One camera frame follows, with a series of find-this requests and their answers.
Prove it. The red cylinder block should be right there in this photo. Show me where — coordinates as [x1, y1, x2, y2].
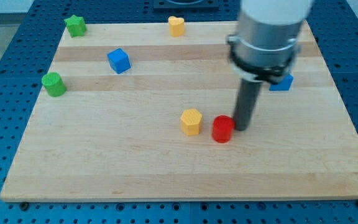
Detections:
[211, 115, 235, 143]

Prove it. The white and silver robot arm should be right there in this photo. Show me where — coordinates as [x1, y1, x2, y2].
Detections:
[227, 0, 313, 84]

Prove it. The yellow hexagon block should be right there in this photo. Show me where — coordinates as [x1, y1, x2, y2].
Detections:
[180, 108, 203, 136]

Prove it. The wooden board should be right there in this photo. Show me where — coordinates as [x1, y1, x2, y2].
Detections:
[0, 21, 358, 202]

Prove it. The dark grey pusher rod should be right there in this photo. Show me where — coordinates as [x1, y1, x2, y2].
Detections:
[232, 79, 262, 131]

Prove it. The blue cube block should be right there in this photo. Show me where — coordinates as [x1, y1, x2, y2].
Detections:
[107, 48, 131, 74]

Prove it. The yellow heart block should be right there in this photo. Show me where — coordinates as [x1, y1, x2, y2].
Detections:
[168, 16, 185, 37]

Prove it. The blue pentagon block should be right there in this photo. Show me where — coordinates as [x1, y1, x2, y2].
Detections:
[269, 74, 293, 91]

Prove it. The green cylinder block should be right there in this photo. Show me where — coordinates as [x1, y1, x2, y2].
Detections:
[41, 72, 67, 97]

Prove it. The green star block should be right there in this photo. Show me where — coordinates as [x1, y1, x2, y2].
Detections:
[63, 15, 87, 37]

